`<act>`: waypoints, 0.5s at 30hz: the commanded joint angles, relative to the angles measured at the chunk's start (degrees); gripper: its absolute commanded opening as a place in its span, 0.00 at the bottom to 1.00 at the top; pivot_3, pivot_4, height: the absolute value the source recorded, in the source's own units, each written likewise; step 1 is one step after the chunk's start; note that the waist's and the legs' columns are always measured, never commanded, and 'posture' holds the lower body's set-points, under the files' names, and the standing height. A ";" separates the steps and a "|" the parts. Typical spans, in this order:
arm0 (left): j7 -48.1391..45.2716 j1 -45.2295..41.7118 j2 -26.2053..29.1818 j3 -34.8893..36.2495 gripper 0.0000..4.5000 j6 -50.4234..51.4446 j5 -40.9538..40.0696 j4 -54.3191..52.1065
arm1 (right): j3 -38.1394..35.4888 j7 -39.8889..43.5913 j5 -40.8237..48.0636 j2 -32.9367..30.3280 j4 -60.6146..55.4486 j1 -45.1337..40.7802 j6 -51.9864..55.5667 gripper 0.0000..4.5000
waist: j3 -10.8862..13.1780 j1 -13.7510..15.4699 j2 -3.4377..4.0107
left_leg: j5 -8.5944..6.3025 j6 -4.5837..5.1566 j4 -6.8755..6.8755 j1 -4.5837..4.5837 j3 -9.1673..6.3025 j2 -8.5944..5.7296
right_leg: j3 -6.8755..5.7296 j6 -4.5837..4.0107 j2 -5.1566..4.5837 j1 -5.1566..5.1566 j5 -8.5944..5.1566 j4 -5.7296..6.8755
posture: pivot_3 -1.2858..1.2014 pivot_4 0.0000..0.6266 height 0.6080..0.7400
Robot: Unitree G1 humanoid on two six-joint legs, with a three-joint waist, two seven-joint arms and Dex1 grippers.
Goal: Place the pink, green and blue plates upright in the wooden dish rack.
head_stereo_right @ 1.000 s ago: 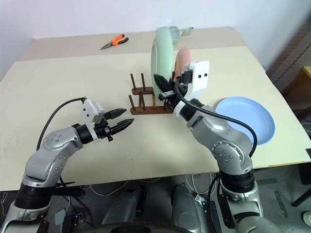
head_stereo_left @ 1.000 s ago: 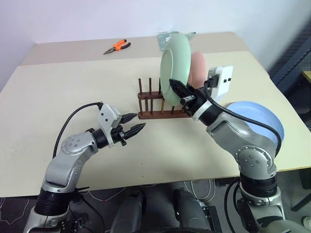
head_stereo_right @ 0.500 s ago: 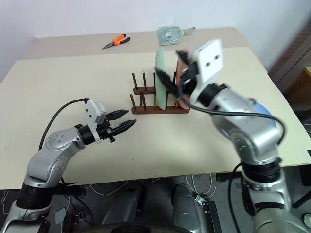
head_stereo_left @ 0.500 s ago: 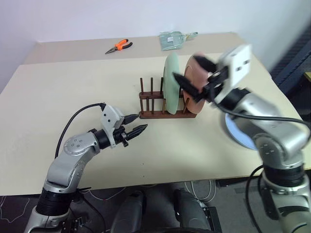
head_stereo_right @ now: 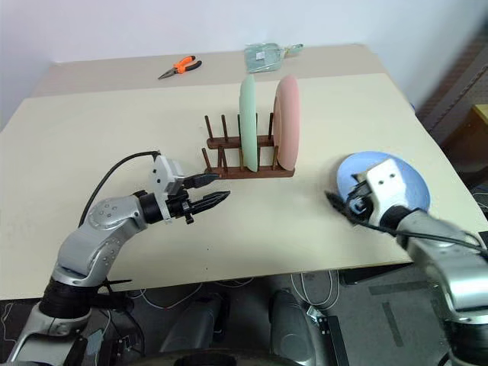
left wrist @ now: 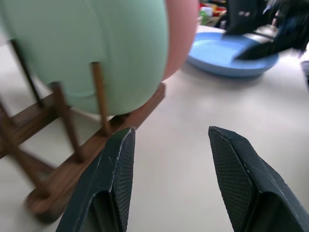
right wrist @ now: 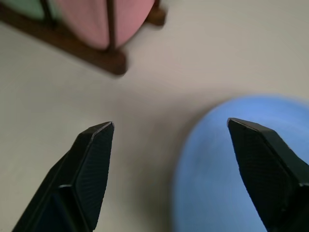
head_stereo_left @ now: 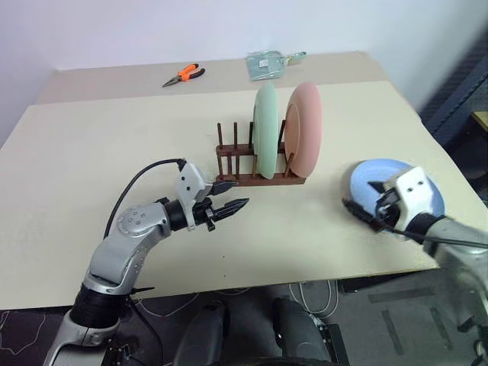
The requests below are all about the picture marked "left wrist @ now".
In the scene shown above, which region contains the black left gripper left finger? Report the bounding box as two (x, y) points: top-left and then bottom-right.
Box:
(56, 126), (136, 232)

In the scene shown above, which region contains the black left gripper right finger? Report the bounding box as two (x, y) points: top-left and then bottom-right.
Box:
(208, 126), (309, 232)

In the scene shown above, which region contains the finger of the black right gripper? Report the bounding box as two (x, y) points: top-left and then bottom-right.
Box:
(225, 0), (267, 35)
(235, 40), (282, 60)

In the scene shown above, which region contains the blue plate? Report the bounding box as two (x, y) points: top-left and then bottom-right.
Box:
(187, 31), (280, 78)

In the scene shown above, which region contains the wooden dish rack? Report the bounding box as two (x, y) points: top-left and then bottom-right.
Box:
(0, 40), (167, 223)

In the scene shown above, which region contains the colourful background clutter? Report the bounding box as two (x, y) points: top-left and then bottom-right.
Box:
(199, 0), (229, 26)

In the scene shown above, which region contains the pink plate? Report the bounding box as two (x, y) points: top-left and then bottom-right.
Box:
(162, 0), (200, 82)

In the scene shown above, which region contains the green plate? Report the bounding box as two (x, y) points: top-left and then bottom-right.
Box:
(0, 0), (169, 117)

